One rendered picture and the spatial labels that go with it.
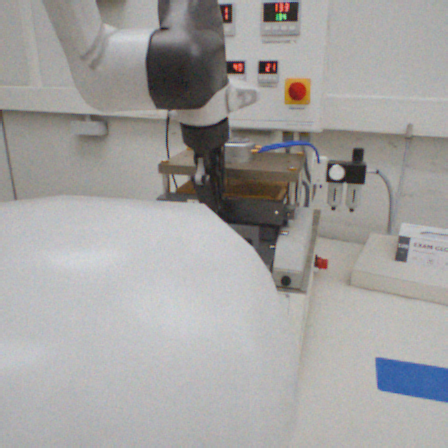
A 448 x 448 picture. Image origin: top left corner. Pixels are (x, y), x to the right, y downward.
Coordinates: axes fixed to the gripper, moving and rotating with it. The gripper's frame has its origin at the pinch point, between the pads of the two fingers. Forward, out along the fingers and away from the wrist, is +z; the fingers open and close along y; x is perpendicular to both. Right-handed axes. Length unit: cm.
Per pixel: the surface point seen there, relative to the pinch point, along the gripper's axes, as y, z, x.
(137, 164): -76, 39, -57
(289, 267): 6.1, 3.9, 14.2
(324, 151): -65, 23, 16
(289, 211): -4.5, 0.1, 12.7
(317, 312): -8.0, 32.1, 19.1
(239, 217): -3.8, 2.0, 3.3
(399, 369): 7.6, 26.4, 35.6
